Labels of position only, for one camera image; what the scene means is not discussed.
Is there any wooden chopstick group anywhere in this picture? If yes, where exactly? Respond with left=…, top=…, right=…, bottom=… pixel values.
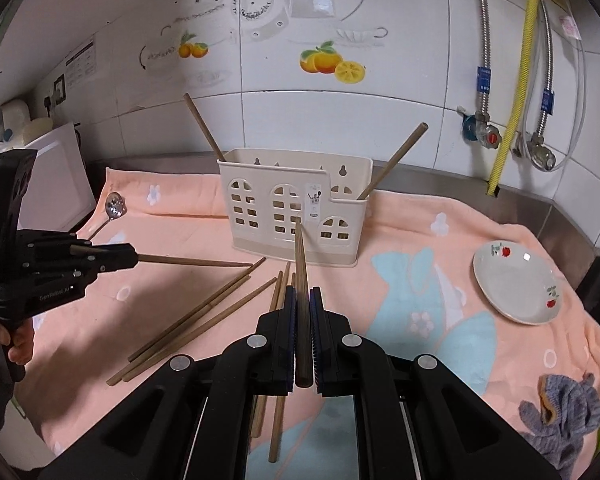
left=128, top=257, right=266, bottom=363
left=106, top=277, right=250, bottom=386
left=121, top=273, right=280, bottom=382
left=69, top=244, right=254, bottom=269

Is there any wooden chopstick lone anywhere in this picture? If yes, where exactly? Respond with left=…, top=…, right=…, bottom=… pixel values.
left=184, top=93, right=225, bottom=162

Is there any person's left hand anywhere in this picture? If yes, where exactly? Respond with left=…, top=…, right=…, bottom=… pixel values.
left=0, top=318, right=34, bottom=365

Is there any white appliance box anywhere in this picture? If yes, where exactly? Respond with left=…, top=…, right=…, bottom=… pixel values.
left=18, top=122, right=95, bottom=232

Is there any peach printed towel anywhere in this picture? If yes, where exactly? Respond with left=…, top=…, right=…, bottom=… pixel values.
left=17, top=192, right=600, bottom=479

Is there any grey knitted cloth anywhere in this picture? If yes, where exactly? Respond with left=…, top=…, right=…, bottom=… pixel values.
left=518, top=373, right=600, bottom=479

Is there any white plate with red fruit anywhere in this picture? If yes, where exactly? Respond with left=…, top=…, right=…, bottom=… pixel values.
left=472, top=240, right=562, bottom=326

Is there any cream plastic utensil holder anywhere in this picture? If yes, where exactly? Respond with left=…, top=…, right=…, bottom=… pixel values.
left=219, top=148, right=373, bottom=266

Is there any small orange fruit sticker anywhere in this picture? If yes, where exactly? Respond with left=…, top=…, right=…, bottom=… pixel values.
left=178, top=30, right=209, bottom=58

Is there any steel angle valve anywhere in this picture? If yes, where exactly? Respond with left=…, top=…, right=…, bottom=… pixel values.
left=513, top=133, right=556, bottom=172

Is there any steel slotted spoon black handle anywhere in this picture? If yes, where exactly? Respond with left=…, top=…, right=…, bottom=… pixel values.
left=87, top=192, right=128, bottom=240

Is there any black wall socket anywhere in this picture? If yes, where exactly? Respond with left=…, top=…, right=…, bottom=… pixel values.
left=52, top=74, right=67, bottom=106

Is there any red-handled water valve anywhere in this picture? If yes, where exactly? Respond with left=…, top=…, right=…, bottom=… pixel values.
left=456, top=106, right=502, bottom=150

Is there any braided steel hose right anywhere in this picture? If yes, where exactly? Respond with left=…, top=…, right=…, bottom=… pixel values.
left=532, top=0, right=556, bottom=146

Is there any braided steel hose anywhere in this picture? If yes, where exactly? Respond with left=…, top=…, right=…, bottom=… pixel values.
left=470, top=0, right=492, bottom=122
left=532, top=0, right=556, bottom=146

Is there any braided steel hose left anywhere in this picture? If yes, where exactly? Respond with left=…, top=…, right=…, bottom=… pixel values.
left=470, top=0, right=492, bottom=122

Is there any orange fruit wall sticker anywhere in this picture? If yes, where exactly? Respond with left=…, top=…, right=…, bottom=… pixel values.
left=299, top=40, right=366, bottom=84

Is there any teapot clock wall decal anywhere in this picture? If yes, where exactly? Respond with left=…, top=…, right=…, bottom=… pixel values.
left=225, top=0, right=389, bottom=47

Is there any yellow gas hose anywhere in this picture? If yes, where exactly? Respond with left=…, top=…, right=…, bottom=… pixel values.
left=485, top=0, right=542, bottom=198

